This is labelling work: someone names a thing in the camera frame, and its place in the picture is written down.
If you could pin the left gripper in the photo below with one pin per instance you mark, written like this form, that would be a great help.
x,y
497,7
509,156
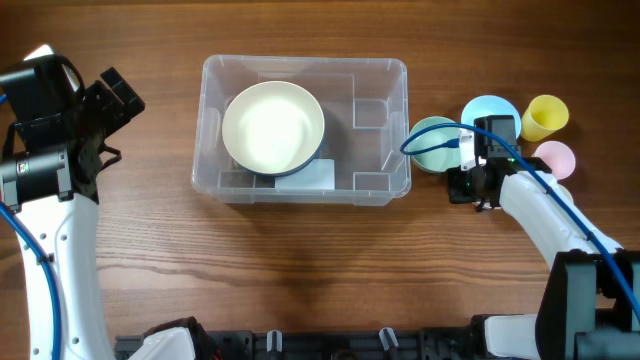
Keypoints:
x,y
117,112

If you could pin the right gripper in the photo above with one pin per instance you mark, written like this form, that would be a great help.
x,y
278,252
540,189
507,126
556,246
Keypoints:
x,y
457,193

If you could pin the dark blue bowl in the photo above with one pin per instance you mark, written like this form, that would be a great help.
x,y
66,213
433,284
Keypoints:
x,y
274,145

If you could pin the cream plastic bowl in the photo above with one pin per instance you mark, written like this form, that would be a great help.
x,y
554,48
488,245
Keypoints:
x,y
271,98

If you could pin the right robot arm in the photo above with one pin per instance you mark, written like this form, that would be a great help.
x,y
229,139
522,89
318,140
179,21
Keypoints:
x,y
590,307

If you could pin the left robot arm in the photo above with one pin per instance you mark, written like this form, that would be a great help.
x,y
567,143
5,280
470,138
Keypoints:
x,y
52,155

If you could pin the clear plastic storage container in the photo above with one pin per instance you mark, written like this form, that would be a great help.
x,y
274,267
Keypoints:
x,y
365,103

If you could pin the white small bowl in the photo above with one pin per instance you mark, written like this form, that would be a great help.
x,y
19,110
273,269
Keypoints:
x,y
487,205

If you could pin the mint green small bowl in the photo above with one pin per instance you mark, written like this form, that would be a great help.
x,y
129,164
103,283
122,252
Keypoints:
x,y
438,160

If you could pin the light blue small bowl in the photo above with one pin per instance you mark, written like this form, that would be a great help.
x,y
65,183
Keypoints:
x,y
486,105

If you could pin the pale cream plastic cup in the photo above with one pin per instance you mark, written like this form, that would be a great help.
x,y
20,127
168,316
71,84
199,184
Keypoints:
x,y
565,192

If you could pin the pink plastic cup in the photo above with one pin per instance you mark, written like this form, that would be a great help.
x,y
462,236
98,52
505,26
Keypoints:
x,y
558,157

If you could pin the yellow plastic cup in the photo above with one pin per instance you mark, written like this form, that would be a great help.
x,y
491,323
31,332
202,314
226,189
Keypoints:
x,y
544,115

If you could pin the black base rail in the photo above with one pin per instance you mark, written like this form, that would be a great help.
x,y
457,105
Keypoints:
x,y
432,344

